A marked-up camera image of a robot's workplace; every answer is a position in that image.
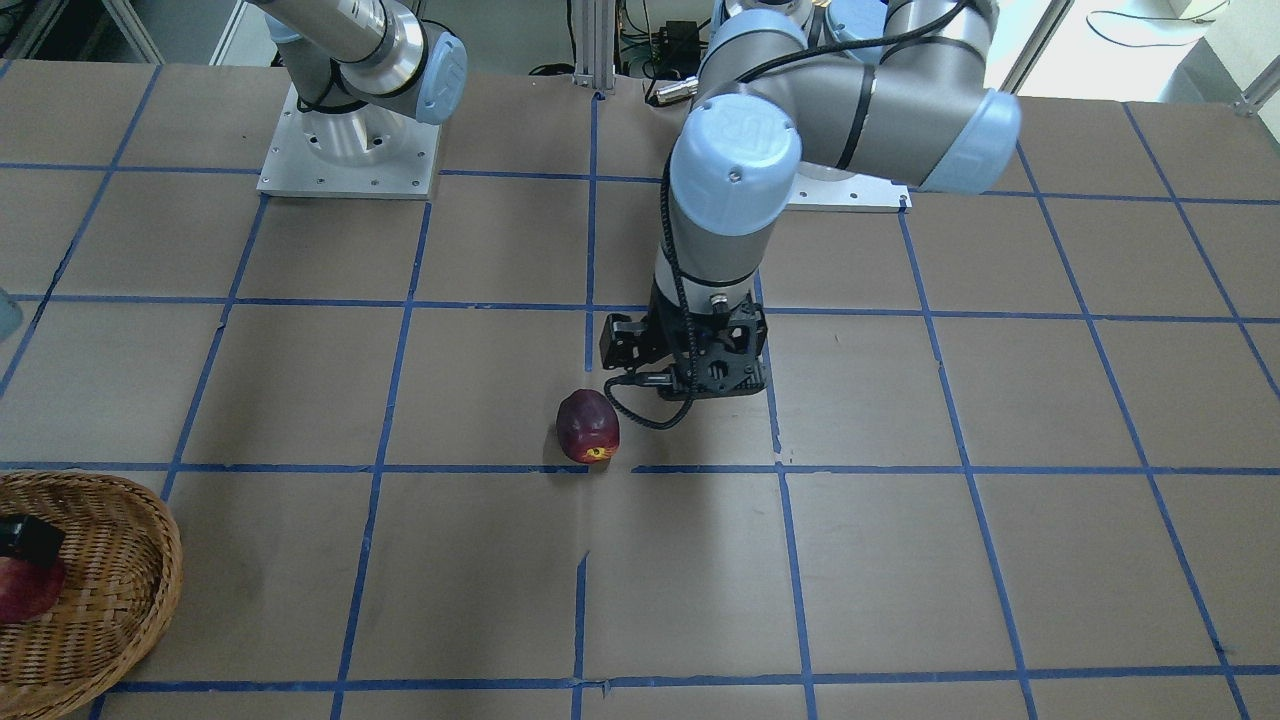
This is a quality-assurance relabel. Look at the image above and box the red yellow apple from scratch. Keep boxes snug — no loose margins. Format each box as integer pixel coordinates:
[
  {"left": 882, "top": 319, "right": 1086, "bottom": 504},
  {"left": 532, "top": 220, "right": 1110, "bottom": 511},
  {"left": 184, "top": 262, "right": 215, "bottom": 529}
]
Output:
[{"left": 1, "top": 557, "right": 67, "bottom": 624}]

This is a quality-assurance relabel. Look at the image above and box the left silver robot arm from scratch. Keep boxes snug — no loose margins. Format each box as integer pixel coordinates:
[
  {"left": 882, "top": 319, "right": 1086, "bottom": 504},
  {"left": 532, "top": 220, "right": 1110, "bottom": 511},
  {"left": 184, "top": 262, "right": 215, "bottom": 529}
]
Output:
[{"left": 600, "top": 1, "right": 1021, "bottom": 401}]

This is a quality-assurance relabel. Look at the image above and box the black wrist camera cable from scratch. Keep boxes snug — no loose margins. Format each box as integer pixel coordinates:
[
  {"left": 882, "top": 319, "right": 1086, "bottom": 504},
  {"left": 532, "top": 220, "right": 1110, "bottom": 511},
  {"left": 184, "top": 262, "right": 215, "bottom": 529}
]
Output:
[{"left": 602, "top": 150, "right": 721, "bottom": 432}]

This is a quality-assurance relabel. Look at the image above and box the dark red apple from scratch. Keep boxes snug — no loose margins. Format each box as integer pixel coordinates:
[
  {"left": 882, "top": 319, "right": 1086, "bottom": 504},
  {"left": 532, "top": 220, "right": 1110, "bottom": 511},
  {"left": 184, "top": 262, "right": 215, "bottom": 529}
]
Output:
[{"left": 556, "top": 388, "right": 620, "bottom": 464}]

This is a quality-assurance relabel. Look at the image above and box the aluminium frame post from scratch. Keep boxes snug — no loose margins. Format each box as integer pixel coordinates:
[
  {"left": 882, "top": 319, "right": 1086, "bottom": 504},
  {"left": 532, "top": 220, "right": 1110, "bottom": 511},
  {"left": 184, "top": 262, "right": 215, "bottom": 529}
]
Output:
[{"left": 568, "top": 1, "right": 618, "bottom": 99}]

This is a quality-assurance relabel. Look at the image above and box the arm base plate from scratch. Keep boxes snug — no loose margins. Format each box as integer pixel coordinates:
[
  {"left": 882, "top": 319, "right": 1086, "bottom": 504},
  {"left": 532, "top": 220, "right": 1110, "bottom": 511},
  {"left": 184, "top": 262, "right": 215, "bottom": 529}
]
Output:
[
  {"left": 786, "top": 161, "right": 913, "bottom": 213},
  {"left": 257, "top": 87, "right": 440, "bottom": 201}
]

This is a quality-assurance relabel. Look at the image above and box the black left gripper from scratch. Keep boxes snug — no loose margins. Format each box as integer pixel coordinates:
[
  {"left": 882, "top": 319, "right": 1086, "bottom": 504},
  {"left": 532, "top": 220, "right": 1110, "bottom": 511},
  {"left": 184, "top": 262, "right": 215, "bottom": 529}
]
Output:
[{"left": 599, "top": 288, "right": 768, "bottom": 401}]

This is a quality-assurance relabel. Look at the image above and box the woven wicker basket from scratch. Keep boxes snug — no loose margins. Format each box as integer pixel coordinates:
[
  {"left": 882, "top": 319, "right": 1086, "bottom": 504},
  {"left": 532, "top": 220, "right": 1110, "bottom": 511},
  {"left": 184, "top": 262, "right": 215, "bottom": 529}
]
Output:
[{"left": 1, "top": 470, "right": 183, "bottom": 719}]

